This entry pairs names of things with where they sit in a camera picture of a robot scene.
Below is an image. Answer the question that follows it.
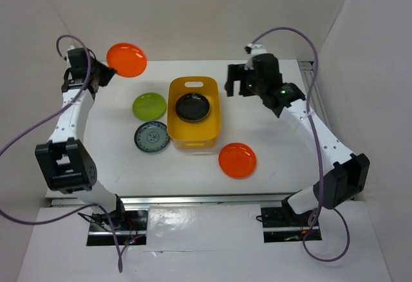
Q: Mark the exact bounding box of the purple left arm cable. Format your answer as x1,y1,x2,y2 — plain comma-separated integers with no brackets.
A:
0,35,149,273

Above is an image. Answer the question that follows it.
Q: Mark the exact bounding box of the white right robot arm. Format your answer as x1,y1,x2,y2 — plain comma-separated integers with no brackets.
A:
225,53,370,225

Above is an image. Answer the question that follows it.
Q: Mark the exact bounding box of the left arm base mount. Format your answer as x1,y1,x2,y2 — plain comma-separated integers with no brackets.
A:
79,198,149,247

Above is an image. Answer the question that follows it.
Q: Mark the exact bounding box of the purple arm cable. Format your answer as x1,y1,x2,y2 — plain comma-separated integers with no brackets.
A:
252,26,350,263
0,35,149,273

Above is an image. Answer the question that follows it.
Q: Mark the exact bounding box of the orange plate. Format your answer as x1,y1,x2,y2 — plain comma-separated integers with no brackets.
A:
218,142,257,179
106,42,147,78

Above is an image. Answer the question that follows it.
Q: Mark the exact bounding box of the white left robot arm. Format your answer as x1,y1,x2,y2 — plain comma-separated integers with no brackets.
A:
35,46,127,230

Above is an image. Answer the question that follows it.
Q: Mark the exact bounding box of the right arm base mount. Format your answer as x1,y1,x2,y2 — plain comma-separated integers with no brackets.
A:
255,207,322,243

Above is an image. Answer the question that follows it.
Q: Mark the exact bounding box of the yellow plastic bin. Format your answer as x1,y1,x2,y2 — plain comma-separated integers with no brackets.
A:
167,76,221,149

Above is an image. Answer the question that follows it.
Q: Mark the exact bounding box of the black plate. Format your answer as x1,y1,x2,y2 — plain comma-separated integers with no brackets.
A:
175,93,211,122

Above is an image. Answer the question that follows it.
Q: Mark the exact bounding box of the aluminium rail front edge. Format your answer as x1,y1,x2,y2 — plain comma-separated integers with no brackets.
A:
48,193,297,206

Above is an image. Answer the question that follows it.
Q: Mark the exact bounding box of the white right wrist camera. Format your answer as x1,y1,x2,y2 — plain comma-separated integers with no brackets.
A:
244,43,267,70

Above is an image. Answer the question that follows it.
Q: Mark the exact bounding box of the green plate near bin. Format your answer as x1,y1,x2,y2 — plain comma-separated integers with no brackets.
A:
132,92,167,121

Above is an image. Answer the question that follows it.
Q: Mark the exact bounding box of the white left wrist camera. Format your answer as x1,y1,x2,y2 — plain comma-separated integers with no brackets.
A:
64,44,80,66

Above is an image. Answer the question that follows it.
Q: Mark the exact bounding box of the blue floral plate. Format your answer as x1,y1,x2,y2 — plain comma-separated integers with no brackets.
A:
133,121,170,153

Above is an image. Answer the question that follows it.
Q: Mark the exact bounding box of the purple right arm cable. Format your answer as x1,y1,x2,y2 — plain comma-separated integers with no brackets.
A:
252,26,350,263

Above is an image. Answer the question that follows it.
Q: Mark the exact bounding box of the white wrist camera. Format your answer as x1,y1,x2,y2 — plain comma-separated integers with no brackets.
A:
64,44,80,66
244,43,267,70

